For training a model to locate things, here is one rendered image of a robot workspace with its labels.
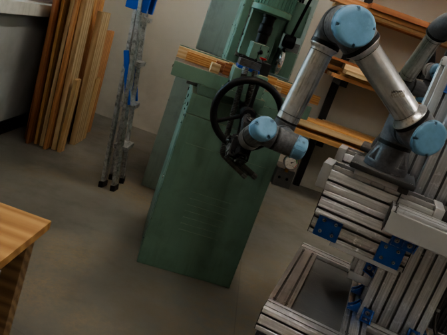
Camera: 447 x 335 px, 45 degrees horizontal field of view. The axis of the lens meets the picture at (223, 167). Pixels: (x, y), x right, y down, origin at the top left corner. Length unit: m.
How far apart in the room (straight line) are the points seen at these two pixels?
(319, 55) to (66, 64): 2.08
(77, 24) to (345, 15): 2.18
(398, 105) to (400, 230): 0.40
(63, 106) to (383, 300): 2.27
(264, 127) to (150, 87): 3.24
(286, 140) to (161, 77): 3.20
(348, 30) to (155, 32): 3.29
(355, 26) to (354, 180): 0.56
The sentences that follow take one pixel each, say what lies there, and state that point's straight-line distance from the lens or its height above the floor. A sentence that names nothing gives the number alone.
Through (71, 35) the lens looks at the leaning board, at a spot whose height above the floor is 0.73.
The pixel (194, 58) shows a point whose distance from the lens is 2.36.
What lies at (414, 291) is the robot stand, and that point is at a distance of 2.19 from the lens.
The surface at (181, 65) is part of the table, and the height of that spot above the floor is 0.89.
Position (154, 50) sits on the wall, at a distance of 4.75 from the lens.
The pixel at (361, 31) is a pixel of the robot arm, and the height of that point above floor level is 1.20.
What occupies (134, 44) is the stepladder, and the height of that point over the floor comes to 0.84.
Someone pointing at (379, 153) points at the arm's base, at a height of 0.87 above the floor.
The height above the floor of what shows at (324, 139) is 0.53.
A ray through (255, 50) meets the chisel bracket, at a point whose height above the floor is 1.04.
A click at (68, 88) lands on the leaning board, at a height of 0.41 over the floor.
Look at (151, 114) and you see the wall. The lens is 4.81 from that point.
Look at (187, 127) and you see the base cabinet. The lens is 2.25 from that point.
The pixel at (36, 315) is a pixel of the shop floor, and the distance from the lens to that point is 1.97.
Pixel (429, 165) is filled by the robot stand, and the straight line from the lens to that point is 2.08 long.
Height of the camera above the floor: 1.10
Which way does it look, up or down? 14 degrees down
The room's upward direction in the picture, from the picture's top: 20 degrees clockwise
